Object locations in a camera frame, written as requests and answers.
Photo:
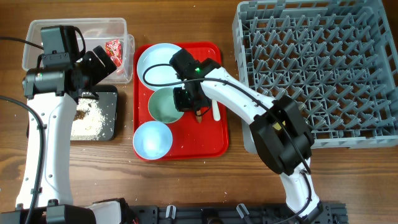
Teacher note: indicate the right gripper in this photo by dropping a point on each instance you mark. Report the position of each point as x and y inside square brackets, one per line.
[181, 106]

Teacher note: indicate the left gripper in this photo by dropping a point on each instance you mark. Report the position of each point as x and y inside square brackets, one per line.
[100, 70]

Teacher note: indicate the red snack wrapper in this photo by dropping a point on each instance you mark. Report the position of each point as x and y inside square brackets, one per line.
[113, 49]

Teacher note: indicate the green bowl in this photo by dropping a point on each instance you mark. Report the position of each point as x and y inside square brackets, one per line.
[162, 108]

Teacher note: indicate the brown food scrap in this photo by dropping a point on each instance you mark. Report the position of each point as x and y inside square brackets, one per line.
[80, 114]

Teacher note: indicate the light blue bowl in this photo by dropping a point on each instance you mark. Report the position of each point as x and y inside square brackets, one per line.
[152, 140]

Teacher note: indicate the white rice pile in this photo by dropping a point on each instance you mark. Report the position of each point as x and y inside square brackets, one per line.
[89, 128]

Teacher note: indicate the yellow plastic cup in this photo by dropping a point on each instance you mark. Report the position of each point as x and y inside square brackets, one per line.
[278, 126]

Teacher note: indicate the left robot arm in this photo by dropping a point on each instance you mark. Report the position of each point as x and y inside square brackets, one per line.
[65, 68]

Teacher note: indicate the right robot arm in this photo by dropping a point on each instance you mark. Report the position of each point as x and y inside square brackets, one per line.
[281, 136]

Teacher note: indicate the grey dishwasher rack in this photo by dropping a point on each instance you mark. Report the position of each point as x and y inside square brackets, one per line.
[336, 59]

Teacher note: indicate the orange carrot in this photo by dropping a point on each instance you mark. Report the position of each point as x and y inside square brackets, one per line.
[198, 115]

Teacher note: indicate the white plastic spoon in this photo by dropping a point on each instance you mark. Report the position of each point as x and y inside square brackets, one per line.
[215, 111]

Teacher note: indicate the black plastic tray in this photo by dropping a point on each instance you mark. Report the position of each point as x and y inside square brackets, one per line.
[109, 105]

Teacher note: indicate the clear plastic bin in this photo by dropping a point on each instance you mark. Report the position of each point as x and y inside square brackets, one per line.
[96, 31]

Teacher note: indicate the red serving tray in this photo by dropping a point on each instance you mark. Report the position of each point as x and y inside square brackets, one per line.
[191, 139]

